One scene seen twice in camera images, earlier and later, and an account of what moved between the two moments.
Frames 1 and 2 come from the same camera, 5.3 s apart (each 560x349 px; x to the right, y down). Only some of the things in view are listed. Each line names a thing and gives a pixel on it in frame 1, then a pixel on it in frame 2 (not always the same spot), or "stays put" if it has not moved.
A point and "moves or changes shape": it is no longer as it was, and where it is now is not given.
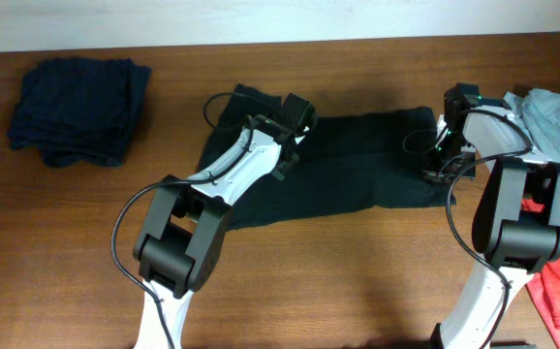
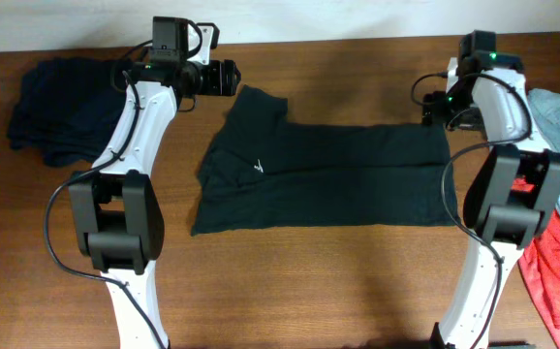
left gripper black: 286,165 to 221,78
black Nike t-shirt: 342,164 moves or changes shape
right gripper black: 436,174 to 433,109
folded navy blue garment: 80,111 stays put
